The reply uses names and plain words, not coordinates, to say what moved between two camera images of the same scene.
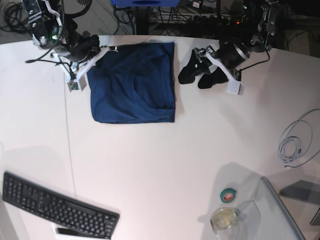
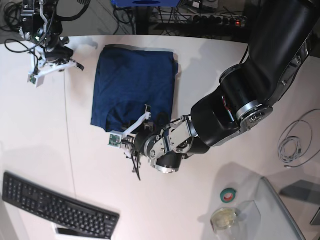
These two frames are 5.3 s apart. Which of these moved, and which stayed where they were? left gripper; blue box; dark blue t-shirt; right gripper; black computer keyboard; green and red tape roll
Moved: right gripper; dark blue t-shirt; left gripper
Stayed: blue box; black computer keyboard; green and red tape roll
